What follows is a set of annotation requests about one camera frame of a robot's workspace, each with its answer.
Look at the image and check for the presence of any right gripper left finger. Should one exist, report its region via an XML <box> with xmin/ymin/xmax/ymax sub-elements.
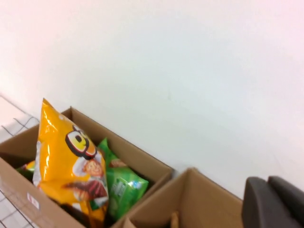
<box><xmin>241</xmin><ymin>177</ymin><xmax>302</xmax><ymax>228</ymax></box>

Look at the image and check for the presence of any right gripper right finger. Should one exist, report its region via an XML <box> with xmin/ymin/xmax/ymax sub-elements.
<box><xmin>268</xmin><ymin>175</ymin><xmax>304</xmax><ymax>228</ymax></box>

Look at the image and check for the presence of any orange chip bag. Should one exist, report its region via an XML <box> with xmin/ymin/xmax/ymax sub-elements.
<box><xmin>32</xmin><ymin>98</ymin><xmax>110</xmax><ymax>228</ymax></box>

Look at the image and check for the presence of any taped cardboard box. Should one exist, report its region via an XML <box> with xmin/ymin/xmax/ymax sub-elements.
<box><xmin>118</xmin><ymin>167</ymin><xmax>245</xmax><ymax>228</ymax></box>

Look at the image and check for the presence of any cardboard box with F2 print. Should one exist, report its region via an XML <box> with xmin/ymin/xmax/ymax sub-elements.
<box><xmin>0</xmin><ymin>106</ymin><xmax>175</xmax><ymax>228</ymax></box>

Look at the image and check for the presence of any green chip bag blue emblem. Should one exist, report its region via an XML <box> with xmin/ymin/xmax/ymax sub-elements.
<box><xmin>104</xmin><ymin>166</ymin><xmax>149</xmax><ymax>221</ymax></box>

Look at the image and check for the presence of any white label red handwriting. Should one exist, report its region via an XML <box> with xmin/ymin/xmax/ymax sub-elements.
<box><xmin>27</xmin><ymin>192</ymin><xmax>41</xmax><ymax>211</ymax></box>

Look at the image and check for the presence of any white grid tablecloth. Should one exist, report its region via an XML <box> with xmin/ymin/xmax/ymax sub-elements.
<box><xmin>0</xmin><ymin>95</ymin><xmax>41</xmax><ymax>228</ymax></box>

